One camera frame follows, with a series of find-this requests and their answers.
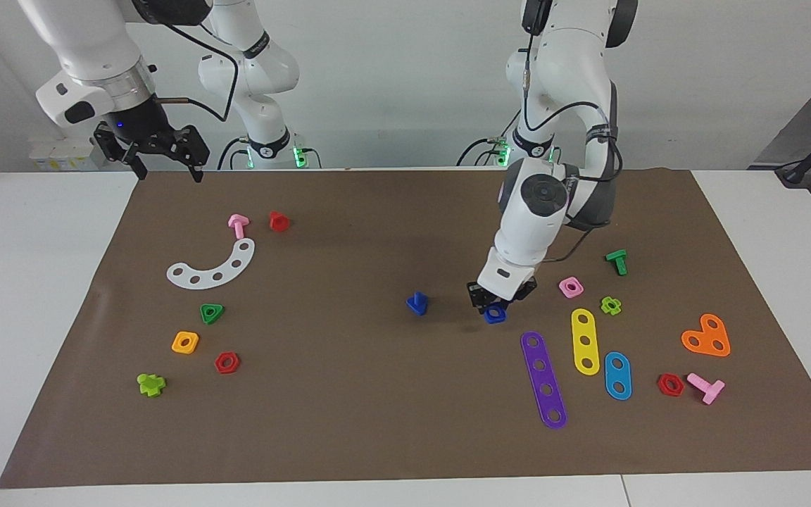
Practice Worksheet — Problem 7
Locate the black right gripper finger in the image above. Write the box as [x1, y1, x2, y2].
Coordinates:
[94, 123, 149, 180]
[152, 125, 209, 182]

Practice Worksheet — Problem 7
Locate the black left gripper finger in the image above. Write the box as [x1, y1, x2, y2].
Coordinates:
[508, 277, 539, 306]
[467, 282, 493, 314]

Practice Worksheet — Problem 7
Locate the white cardboard box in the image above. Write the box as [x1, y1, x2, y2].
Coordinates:
[29, 137, 107, 171]

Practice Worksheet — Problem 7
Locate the yellow three-hole plastic plate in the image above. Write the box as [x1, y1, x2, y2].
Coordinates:
[571, 308, 601, 376]

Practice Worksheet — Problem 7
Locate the purple four-hole plastic plate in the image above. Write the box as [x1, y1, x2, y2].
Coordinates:
[520, 331, 568, 430]

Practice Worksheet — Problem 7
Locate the brown paper table mat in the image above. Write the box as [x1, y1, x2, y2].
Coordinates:
[0, 168, 811, 489]

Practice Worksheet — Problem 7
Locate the blue two-hole plastic plate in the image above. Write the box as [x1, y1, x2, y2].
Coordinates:
[604, 351, 633, 401]

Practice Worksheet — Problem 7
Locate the white curved five-hole plate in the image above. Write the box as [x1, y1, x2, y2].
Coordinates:
[166, 238, 256, 290]

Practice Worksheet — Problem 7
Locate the orange three-hole plastic plate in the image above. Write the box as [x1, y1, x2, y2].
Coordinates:
[681, 313, 731, 358]

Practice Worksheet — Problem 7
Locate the black base power cable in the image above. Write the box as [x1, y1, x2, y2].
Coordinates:
[217, 135, 251, 171]
[456, 136, 512, 168]

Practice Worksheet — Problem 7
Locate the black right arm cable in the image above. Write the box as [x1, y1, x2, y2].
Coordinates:
[152, 18, 241, 122]

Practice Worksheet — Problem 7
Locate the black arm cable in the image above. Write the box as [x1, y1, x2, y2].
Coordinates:
[522, 0, 621, 265]
[152, 18, 241, 122]

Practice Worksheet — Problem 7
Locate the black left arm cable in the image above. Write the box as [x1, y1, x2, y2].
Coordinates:
[522, 0, 621, 265]

